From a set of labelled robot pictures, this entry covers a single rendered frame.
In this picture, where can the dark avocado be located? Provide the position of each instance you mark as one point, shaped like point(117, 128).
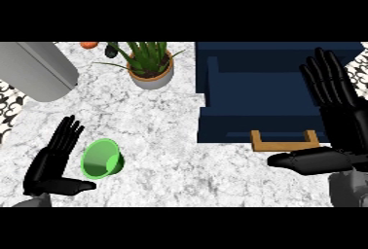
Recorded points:
point(111, 50)

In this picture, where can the grey rounded appliance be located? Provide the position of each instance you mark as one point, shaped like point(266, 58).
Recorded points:
point(35, 69)

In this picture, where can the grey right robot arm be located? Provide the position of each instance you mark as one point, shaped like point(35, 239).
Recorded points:
point(349, 188)

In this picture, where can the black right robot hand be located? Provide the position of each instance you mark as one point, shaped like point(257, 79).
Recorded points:
point(341, 129)

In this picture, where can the orange fruit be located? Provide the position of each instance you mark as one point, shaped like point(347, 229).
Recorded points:
point(89, 44)

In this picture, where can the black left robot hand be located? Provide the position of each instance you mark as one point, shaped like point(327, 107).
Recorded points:
point(47, 165)

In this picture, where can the navy blue open drawer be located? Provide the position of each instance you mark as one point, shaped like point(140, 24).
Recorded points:
point(268, 94)

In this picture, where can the potted green plant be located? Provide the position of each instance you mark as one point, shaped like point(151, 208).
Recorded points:
point(149, 66)

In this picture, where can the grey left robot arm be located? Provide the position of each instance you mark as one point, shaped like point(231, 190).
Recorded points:
point(34, 201)

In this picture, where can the green cup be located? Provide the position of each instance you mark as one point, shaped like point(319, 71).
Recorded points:
point(101, 159)

